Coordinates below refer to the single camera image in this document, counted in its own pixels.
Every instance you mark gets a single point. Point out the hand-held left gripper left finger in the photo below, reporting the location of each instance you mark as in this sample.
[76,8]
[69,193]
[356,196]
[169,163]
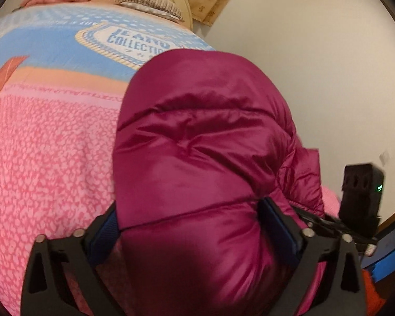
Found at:
[102,237]

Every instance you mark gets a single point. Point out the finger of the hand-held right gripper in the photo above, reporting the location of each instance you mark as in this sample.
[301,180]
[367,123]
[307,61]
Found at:
[319,221]

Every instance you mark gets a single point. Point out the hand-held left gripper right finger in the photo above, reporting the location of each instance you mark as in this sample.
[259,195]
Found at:
[279,230]

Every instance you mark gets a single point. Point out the magenta puffer jacket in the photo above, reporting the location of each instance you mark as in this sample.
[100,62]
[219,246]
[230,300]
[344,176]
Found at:
[197,138]

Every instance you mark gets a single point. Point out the blue rimmed object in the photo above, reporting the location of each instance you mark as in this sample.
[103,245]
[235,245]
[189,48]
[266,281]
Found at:
[390,247]

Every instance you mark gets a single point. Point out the orange fuzzy cloth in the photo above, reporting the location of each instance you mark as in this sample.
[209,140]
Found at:
[370,291]

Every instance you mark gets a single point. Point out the pink and blue printed bedspread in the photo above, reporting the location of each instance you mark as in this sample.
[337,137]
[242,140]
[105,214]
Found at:
[52,144]

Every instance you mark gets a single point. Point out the striped grey pillow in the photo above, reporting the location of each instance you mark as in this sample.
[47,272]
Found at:
[148,3]

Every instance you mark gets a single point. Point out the cream wooden headboard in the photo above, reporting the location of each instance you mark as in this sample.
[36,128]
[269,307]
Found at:
[181,1]

